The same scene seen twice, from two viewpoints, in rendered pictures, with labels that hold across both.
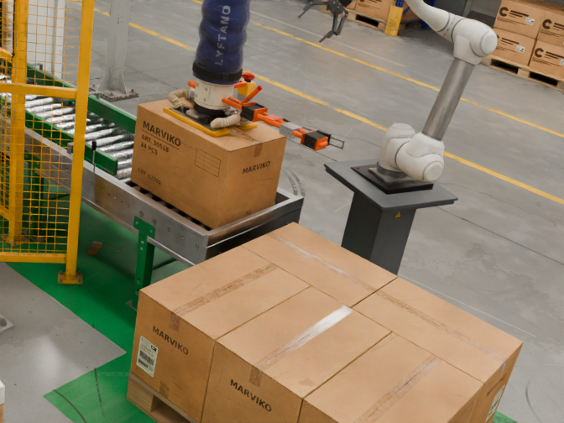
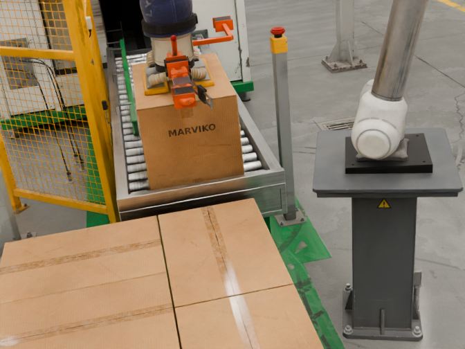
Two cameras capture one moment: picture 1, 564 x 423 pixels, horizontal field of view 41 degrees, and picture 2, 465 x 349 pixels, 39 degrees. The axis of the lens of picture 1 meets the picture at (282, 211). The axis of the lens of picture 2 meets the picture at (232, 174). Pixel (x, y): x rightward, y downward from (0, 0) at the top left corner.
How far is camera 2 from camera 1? 243 cm
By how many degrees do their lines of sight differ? 43
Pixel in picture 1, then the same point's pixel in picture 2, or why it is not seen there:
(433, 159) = (368, 126)
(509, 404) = not seen: outside the picture
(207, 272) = (84, 237)
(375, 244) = (356, 239)
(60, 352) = not seen: hidden behind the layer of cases
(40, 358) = not seen: hidden behind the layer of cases
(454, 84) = (395, 14)
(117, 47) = (342, 19)
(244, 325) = (37, 298)
